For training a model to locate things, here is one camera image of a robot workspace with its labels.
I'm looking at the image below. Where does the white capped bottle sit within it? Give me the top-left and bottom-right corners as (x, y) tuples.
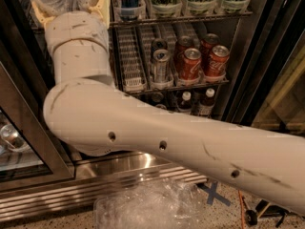
(195, 88), (215, 117)
(176, 92), (192, 115)

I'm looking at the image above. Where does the red cola can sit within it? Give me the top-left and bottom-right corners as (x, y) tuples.
(204, 45), (230, 77)
(178, 48), (201, 80)
(173, 35), (194, 72)
(200, 33), (219, 60)

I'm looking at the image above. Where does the blue pepsi can rear right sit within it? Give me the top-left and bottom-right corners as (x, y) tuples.
(150, 93), (164, 107)

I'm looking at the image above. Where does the stainless steel fridge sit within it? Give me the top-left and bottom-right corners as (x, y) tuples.
(0, 0), (305, 223)

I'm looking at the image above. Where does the left glass fridge door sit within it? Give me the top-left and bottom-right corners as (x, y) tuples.
(0, 43), (74, 193)

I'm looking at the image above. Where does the red cola can front left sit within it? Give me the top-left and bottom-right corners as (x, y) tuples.
(178, 48), (201, 80)

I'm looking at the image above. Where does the blue tape cross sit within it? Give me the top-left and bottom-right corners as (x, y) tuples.
(197, 181), (231, 207)

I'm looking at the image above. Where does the white capped bottle left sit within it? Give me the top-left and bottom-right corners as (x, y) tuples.
(176, 92), (192, 115)

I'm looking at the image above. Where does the yellow black wheeled stand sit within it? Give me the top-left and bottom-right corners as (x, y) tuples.
(243, 199), (290, 228)

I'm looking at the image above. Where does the blue red energy drink can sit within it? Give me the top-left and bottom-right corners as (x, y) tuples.
(118, 0), (139, 21)

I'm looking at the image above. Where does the clear plastic bin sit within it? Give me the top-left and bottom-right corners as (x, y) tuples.
(93, 178), (202, 229)

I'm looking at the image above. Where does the red cola can rear left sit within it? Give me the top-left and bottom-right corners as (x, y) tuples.
(173, 35), (194, 72)

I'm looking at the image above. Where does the dark can rear middle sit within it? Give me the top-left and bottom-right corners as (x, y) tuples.
(151, 38), (168, 56)

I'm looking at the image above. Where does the white capped bottle right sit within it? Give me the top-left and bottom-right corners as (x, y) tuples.
(195, 88), (215, 117)

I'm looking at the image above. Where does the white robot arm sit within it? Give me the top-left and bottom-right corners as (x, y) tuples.
(31, 0), (305, 216)

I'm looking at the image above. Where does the silver can front middle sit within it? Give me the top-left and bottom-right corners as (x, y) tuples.
(152, 49), (171, 83)

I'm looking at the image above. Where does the can behind left door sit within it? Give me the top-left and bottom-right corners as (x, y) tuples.
(0, 124), (30, 153)

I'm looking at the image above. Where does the red cola can rear right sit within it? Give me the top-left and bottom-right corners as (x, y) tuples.
(200, 33), (219, 60)

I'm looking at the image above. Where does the orange cable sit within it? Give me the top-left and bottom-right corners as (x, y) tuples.
(237, 189), (246, 229)

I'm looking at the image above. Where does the right fridge door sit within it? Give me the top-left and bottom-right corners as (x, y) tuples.
(221, 0), (305, 136)

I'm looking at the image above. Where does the red cola can front right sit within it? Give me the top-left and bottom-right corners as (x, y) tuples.
(204, 45), (230, 77)

